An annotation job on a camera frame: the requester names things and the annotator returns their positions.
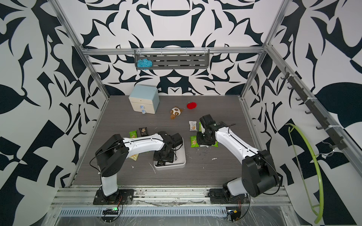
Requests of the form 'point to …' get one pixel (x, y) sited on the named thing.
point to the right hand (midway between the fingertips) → (198, 139)
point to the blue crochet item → (144, 63)
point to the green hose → (320, 217)
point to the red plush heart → (192, 105)
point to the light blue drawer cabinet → (144, 99)
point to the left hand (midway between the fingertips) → (165, 157)
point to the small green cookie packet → (216, 145)
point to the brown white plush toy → (175, 111)
